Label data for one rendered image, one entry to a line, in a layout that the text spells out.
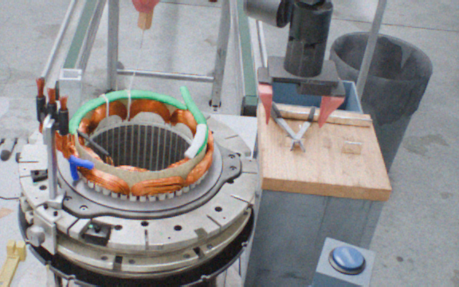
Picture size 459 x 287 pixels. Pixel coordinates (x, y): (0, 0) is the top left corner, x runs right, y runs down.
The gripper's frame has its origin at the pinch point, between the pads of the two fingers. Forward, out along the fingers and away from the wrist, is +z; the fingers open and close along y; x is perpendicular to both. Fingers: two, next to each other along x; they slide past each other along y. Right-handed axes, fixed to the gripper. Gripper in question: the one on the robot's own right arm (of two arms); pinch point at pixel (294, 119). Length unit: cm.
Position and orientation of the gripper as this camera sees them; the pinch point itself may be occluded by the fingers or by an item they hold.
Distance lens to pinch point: 103.7
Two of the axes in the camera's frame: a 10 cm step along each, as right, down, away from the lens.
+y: -10.0, -0.7, -0.4
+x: -0.1, 5.7, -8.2
